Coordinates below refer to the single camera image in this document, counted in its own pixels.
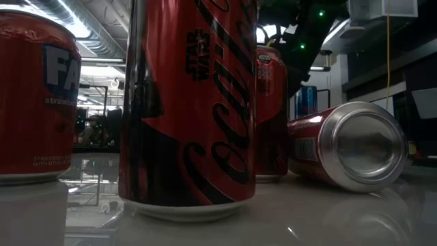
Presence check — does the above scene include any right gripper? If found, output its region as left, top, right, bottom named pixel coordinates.
left=272, top=13, right=337, bottom=98

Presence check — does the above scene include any blue slim energy drink can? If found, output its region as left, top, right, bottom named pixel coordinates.
left=295, top=85, right=318, bottom=119

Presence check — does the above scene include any red Fanta strawberry can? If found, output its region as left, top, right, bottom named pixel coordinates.
left=0, top=9, right=82, bottom=187
left=287, top=101, right=408, bottom=194

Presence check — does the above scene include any red black Coca-Cola can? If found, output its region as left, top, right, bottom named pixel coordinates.
left=117, top=0, right=257, bottom=223

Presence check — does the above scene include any wooden tray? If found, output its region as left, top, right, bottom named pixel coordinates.
left=316, top=87, right=331, bottom=109

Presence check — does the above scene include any white ceiling unit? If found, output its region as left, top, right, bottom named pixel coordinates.
left=348, top=0, right=419, bottom=20

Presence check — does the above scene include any black computer equipment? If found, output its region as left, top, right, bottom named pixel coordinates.
left=106, top=108, right=123, bottom=148

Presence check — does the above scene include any person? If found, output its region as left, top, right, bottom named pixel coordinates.
left=76, top=115, right=110, bottom=146

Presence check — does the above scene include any hanging yellow cable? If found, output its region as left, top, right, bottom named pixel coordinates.
left=385, top=0, right=391, bottom=112

